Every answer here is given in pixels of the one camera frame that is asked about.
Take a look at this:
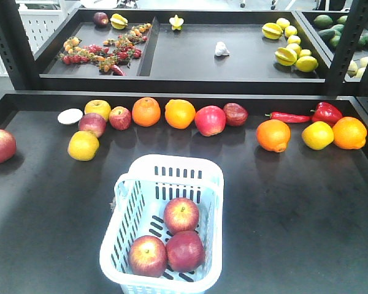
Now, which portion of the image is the light blue plastic basket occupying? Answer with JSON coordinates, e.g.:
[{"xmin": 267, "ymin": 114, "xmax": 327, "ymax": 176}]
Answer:
[{"xmin": 99, "ymin": 154, "xmax": 224, "ymax": 293}]

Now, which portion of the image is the yellow apple right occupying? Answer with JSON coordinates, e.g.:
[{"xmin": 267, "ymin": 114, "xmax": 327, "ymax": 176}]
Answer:
[{"xmin": 301, "ymin": 121, "xmax": 334, "ymax": 151}]

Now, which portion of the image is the starfruit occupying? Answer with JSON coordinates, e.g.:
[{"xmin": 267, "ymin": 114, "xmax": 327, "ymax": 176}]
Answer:
[
  {"xmin": 261, "ymin": 22, "xmax": 283, "ymax": 40},
  {"xmin": 169, "ymin": 15, "xmax": 184, "ymax": 31},
  {"xmin": 274, "ymin": 47, "xmax": 297, "ymax": 66},
  {"xmin": 110, "ymin": 13, "xmax": 128, "ymax": 30}
]

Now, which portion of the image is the yellow lemon front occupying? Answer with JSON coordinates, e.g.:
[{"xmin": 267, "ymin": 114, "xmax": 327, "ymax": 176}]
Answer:
[{"xmin": 295, "ymin": 56, "xmax": 318, "ymax": 72}]

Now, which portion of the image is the red chili pepper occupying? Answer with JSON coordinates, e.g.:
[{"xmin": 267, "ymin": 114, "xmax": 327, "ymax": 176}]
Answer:
[{"xmin": 265, "ymin": 111, "xmax": 312, "ymax": 123}]

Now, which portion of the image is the red apple far corner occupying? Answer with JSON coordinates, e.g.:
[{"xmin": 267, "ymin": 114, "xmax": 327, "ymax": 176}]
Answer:
[{"xmin": 0, "ymin": 129, "xmax": 17, "ymax": 164}]

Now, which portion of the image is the yellow apple back left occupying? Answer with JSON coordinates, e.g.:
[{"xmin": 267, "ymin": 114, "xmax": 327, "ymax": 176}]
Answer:
[{"xmin": 83, "ymin": 99, "xmax": 111, "ymax": 122}]

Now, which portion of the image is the black wooden display stand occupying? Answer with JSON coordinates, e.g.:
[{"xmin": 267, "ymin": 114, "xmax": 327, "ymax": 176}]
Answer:
[{"xmin": 0, "ymin": 92, "xmax": 368, "ymax": 293}]

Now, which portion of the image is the small red apple row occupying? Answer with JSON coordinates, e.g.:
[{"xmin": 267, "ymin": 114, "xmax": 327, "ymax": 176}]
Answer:
[{"xmin": 109, "ymin": 106, "xmax": 132, "ymax": 130}]

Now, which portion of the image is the black upper display tray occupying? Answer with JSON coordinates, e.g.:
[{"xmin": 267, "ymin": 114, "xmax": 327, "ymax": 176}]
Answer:
[{"xmin": 36, "ymin": 9, "xmax": 330, "ymax": 95}]

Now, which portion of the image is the dark red apple row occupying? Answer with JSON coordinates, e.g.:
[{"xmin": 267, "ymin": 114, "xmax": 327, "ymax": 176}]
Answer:
[{"xmin": 223, "ymin": 102, "xmax": 248, "ymax": 127}]

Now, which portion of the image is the red bell pepper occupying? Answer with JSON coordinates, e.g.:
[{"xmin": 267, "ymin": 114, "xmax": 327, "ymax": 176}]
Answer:
[{"xmin": 312, "ymin": 102, "xmax": 343, "ymax": 126}]

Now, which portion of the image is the large red apple row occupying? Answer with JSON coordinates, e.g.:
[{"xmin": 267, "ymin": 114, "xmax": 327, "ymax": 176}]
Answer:
[{"xmin": 194, "ymin": 105, "xmax": 226, "ymax": 137}]

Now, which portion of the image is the dark apple upper tray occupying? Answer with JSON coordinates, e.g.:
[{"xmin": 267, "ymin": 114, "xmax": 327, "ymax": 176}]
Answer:
[{"xmin": 93, "ymin": 12, "xmax": 109, "ymax": 28}]

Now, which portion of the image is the starfruit upper left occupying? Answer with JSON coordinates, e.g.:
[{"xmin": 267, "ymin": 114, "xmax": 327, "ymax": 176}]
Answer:
[{"xmin": 110, "ymin": 13, "xmax": 128, "ymax": 30}]

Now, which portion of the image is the cherry tomato pile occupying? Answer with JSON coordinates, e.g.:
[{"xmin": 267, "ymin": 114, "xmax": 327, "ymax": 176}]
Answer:
[{"xmin": 58, "ymin": 23, "xmax": 152, "ymax": 76}]

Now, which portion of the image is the starfruit lower right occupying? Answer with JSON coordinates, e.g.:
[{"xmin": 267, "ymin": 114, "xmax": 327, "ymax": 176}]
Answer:
[{"xmin": 274, "ymin": 47, "xmax": 297, "ymax": 66}]

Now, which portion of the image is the starfruit upper right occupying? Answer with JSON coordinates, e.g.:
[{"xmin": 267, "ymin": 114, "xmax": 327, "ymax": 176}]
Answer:
[{"xmin": 261, "ymin": 22, "xmax": 283, "ymax": 40}]

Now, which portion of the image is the yellow apple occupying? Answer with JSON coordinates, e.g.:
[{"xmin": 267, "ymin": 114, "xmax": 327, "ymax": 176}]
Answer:
[
  {"xmin": 83, "ymin": 99, "xmax": 111, "ymax": 122},
  {"xmin": 67, "ymin": 130, "xmax": 99, "ymax": 161},
  {"xmin": 301, "ymin": 121, "xmax": 334, "ymax": 151}
]

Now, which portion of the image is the orange left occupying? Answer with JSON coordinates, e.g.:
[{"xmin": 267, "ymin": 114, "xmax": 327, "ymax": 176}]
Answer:
[{"xmin": 132, "ymin": 97, "xmax": 161, "ymax": 127}]

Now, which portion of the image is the white garlic bulb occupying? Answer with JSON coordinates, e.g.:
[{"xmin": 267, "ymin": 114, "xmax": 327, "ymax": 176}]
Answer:
[{"xmin": 215, "ymin": 41, "xmax": 230, "ymax": 57}]

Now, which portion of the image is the orange far right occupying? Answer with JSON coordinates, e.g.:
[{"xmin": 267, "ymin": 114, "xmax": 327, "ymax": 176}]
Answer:
[{"xmin": 332, "ymin": 116, "xmax": 367, "ymax": 149}]

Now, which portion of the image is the orange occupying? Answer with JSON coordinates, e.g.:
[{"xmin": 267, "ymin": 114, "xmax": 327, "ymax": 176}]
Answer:
[
  {"xmin": 256, "ymin": 119, "xmax": 291, "ymax": 153},
  {"xmin": 165, "ymin": 99, "xmax": 196, "ymax": 129},
  {"xmin": 332, "ymin": 116, "xmax": 367, "ymax": 149},
  {"xmin": 132, "ymin": 97, "xmax": 161, "ymax": 127}
]

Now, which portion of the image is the starfruit upper middle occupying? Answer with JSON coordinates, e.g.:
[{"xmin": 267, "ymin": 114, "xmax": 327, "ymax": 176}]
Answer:
[{"xmin": 169, "ymin": 15, "xmax": 184, "ymax": 31}]

